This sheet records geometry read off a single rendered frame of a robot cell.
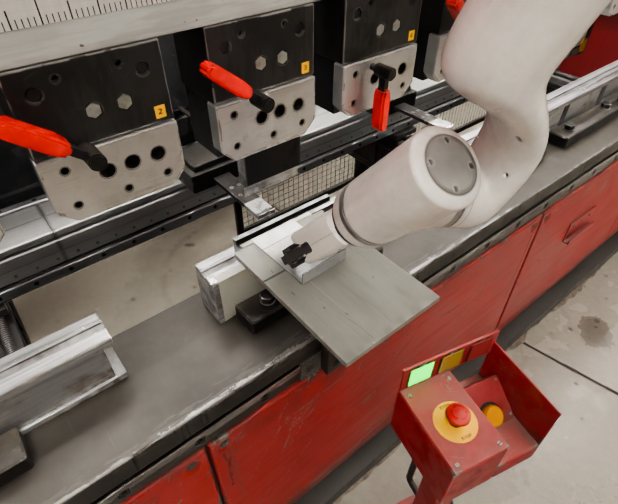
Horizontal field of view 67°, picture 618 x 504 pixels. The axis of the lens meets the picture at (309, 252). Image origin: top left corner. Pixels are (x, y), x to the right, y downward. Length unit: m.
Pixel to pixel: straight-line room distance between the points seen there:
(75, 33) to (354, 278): 0.45
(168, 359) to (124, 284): 1.46
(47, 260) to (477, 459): 0.78
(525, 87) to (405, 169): 0.11
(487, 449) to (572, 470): 1.00
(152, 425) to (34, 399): 0.16
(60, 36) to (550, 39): 0.40
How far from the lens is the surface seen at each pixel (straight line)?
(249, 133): 0.62
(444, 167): 0.45
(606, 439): 1.93
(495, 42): 0.39
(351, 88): 0.71
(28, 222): 0.95
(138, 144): 0.56
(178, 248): 2.34
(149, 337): 0.83
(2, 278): 0.94
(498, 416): 0.94
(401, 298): 0.68
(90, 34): 0.51
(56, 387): 0.75
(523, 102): 0.43
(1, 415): 0.76
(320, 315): 0.65
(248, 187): 0.72
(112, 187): 0.57
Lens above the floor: 1.50
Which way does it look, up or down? 42 degrees down
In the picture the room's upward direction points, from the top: straight up
